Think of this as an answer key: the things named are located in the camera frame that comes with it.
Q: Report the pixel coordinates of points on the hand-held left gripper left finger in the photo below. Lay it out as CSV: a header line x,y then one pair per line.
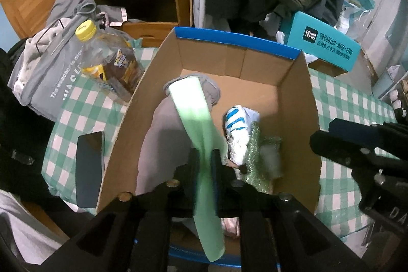
x,y
193,170

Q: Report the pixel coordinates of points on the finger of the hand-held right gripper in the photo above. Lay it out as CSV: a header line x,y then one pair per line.
x,y
334,146
382,138

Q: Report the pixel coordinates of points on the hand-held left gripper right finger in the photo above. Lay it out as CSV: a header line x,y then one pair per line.
x,y
215,179

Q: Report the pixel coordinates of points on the light green cloth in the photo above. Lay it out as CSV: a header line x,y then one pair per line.
x,y
194,119

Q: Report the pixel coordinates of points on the green sparkly sock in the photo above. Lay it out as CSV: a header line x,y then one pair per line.
x,y
253,144

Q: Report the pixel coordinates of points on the blue striped plastic bag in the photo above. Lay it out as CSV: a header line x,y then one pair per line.
x,y
237,128

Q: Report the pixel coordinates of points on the blue cardboard box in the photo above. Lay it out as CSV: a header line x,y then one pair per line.
x,y
255,68

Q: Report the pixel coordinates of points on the white shoe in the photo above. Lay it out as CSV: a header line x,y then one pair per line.
x,y
396,97

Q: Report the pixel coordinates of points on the light teal bin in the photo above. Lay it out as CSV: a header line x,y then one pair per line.
x,y
381,85

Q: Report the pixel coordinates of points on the white shoe rack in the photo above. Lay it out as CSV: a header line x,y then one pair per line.
x,y
403,85

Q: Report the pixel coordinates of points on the small white bag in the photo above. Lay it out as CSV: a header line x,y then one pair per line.
x,y
397,73

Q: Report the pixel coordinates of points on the brown cardboard box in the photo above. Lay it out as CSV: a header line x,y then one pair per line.
x,y
360,74

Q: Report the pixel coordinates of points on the black smartphone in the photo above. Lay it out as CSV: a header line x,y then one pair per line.
x,y
90,170

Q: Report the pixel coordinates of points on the teal printed box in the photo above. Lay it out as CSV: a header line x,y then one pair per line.
x,y
322,42

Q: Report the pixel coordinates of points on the white door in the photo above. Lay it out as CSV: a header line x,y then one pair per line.
x,y
379,20

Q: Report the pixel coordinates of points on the green checked tablecloth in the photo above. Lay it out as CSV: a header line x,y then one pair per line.
x,y
79,106

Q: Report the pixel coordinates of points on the clear blue plastic bag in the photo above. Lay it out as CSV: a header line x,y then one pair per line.
x,y
357,4

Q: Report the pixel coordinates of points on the clear bottle yellow cap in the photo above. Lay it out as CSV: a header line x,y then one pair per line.
x,y
108,58

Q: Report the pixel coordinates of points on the black quilted jacket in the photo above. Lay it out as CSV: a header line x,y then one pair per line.
x,y
19,138

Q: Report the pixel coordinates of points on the person's light grey clothing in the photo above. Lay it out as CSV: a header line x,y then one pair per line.
x,y
25,227

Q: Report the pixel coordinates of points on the plain grey hoodie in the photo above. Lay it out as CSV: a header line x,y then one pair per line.
x,y
70,4

